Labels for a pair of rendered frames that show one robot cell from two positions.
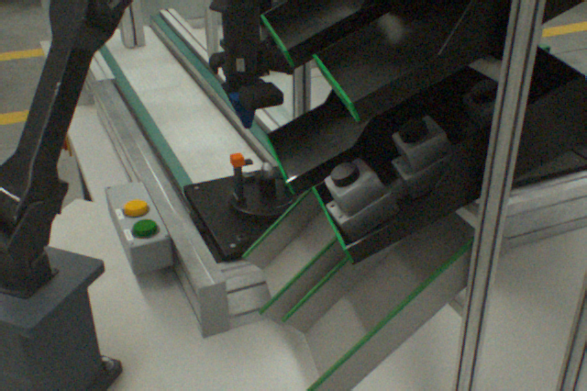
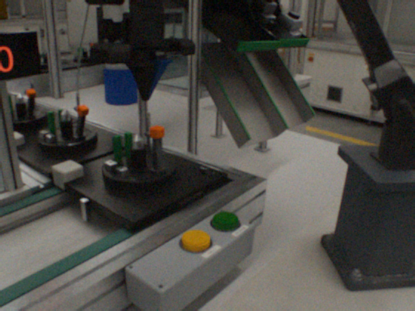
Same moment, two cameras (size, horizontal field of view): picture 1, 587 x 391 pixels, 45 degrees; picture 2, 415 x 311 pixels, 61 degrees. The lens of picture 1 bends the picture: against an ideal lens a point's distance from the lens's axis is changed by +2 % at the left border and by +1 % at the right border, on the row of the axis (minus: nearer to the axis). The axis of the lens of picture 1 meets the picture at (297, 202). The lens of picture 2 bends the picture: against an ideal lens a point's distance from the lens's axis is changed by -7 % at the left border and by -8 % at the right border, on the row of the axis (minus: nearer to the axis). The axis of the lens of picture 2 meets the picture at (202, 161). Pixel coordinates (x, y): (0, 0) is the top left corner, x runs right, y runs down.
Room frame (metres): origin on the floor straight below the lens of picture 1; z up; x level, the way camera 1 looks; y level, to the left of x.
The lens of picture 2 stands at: (1.25, 0.68, 1.28)
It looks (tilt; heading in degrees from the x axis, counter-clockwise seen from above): 23 degrees down; 243
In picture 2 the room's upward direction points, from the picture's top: 2 degrees clockwise
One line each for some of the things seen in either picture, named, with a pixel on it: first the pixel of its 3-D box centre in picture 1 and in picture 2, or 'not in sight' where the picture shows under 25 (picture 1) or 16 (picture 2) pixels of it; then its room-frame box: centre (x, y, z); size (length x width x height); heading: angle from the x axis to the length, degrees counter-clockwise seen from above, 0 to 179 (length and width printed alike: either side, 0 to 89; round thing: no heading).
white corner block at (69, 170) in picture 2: not in sight; (67, 175); (1.19, 0.00, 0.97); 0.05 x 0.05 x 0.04; 24
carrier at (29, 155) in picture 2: not in sight; (66, 125); (1.16, -0.18, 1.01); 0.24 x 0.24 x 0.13; 24
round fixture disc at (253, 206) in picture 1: (267, 197); (138, 169); (1.06, 0.05, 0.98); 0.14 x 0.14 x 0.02
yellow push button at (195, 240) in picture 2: (136, 209); (196, 242); (1.05, 0.28, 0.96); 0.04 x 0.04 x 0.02
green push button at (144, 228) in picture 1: (145, 229); (225, 223); (0.99, 0.26, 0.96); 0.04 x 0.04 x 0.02
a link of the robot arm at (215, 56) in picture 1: (243, 61); (146, 32); (1.05, 0.08, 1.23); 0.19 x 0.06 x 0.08; 23
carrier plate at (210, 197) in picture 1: (268, 206); (139, 178); (1.06, 0.05, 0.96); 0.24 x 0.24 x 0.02; 24
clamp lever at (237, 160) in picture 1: (242, 173); (154, 146); (1.04, 0.09, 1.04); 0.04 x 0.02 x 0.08; 114
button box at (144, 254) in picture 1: (138, 224); (195, 259); (1.05, 0.28, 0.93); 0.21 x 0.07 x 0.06; 24
